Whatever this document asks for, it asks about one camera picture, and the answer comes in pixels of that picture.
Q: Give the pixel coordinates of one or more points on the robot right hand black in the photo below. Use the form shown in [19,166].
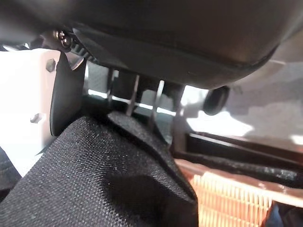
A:
[165,35]

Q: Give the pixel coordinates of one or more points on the wide black garment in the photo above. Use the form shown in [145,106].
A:
[94,177]

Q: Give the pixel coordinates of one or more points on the blue garment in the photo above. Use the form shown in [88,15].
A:
[277,217]

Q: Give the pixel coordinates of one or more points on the rectangular wicker laundry basket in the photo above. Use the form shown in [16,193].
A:
[225,201]

